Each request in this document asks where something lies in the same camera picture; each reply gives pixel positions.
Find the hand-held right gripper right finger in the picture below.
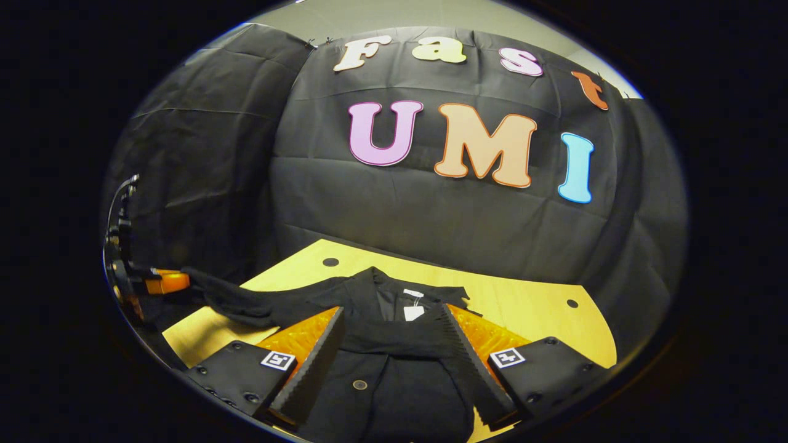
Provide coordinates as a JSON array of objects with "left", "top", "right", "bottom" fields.
[{"left": 440, "top": 303, "right": 607, "bottom": 431}]

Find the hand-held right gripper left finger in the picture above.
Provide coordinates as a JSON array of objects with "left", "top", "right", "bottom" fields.
[{"left": 185, "top": 306, "right": 347, "bottom": 431}]

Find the black buttoned shirt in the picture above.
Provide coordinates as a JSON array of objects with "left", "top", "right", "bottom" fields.
[{"left": 182, "top": 266, "right": 518, "bottom": 443}]

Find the black backdrop cloth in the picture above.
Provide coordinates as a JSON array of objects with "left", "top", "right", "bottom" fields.
[{"left": 102, "top": 23, "right": 689, "bottom": 370}]

